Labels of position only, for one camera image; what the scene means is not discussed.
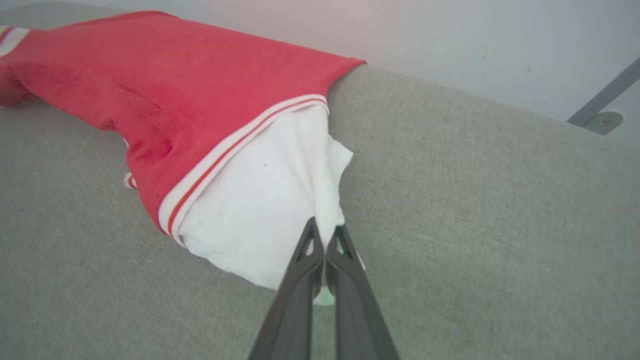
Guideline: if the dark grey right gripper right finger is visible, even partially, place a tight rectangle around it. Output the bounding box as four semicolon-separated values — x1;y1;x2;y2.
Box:
325;226;401;360

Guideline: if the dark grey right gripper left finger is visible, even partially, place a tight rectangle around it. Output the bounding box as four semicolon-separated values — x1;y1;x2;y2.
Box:
248;217;325;360

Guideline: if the red and white garment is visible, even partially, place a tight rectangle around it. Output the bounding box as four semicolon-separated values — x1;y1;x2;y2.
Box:
0;10;368;306

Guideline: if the round metal pole foot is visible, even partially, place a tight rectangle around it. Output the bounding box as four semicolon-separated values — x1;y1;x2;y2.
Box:
582;111;624;136

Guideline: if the grey metal pole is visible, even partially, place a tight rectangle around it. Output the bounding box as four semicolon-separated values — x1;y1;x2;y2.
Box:
566;57;640;127

